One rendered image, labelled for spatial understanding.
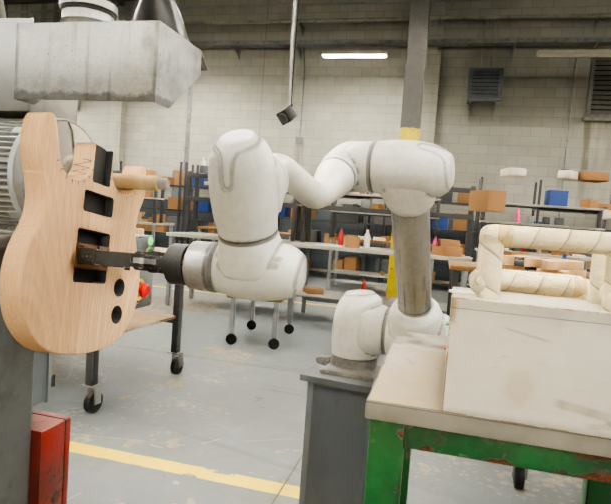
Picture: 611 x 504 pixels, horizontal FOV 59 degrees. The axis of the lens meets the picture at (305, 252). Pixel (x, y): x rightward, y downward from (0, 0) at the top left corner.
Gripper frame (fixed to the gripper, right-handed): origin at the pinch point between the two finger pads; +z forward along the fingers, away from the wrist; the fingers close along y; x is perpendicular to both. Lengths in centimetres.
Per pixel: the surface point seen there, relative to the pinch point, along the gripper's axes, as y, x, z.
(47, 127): -14.9, 20.6, 0.7
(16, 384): 20.5, -31.6, 32.1
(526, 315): -8, -3, -76
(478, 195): 376, 82, -88
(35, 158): -15.5, 15.2, 1.8
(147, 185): 9.9, 15.9, -3.8
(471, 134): 1082, 336, -101
